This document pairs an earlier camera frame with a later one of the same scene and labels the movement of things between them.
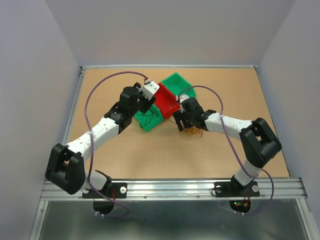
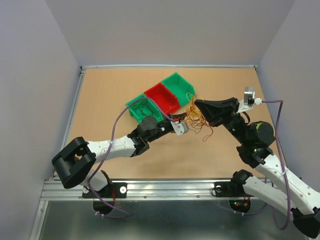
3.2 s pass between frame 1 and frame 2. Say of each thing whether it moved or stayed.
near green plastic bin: stayed
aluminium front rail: stayed
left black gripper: moved
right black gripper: moved
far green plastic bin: stayed
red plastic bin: stayed
